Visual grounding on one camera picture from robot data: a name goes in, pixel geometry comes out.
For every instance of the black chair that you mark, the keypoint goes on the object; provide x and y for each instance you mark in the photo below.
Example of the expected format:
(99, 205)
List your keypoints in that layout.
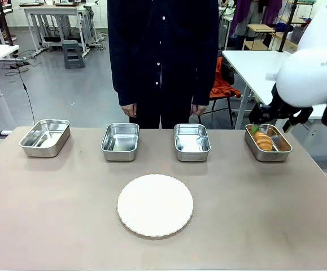
(229, 108)

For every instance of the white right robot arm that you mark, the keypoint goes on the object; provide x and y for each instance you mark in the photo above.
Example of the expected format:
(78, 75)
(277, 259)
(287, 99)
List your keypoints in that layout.
(307, 76)

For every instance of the person's left hand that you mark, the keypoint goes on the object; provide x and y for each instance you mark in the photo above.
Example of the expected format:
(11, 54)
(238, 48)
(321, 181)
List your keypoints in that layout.
(198, 109)

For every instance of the golden brown croissant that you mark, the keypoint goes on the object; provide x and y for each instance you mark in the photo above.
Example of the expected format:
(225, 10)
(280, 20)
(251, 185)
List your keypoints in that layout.
(263, 141)

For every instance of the person's right hand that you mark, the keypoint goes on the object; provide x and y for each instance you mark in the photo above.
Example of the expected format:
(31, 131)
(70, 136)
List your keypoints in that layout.
(129, 110)

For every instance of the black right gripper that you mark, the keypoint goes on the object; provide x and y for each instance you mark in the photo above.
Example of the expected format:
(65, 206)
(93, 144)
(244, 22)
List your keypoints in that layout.
(267, 113)

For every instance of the grey plastic step stool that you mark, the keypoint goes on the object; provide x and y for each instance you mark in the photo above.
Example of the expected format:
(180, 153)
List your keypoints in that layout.
(73, 55)

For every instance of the orange jacket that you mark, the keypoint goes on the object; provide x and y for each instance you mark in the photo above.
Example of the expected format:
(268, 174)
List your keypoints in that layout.
(225, 87)

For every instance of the grey mesh basket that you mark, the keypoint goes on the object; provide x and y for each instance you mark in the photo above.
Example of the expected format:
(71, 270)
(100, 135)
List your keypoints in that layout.
(298, 35)

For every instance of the dark navy button shirt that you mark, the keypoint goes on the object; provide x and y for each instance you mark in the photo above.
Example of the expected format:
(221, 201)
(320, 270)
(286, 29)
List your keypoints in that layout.
(160, 50)

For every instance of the white-framed background desk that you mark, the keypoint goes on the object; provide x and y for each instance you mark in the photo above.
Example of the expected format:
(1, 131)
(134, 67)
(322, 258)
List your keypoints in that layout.
(56, 11)

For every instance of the rectangular steel container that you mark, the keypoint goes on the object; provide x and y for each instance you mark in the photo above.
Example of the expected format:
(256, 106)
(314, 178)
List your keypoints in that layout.
(118, 155)
(192, 156)
(267, 156)

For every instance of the black trousers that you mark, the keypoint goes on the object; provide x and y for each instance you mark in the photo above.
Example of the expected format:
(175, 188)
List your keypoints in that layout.
(154, 115)

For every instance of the white scalloped plate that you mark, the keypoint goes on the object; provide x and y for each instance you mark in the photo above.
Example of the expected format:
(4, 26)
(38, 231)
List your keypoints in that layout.
(154, 206)

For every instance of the large white table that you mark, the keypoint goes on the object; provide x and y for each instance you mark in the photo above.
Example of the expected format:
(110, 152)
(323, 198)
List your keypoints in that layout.
(250, 67)

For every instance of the wooden shelf rack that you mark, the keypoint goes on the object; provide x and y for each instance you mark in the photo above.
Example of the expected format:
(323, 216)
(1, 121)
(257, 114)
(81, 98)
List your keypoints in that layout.
(260, 28)

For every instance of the black stand pole with clamp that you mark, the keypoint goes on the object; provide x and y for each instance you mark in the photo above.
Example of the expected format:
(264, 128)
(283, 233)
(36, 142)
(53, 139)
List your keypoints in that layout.
(288, 25)

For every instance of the purple hanging clothing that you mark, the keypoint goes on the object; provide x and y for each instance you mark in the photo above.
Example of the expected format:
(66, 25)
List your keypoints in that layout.
(243, 11)

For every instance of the steel container with inner divider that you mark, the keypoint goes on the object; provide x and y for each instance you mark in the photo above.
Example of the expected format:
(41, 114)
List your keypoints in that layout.
(56, 149)

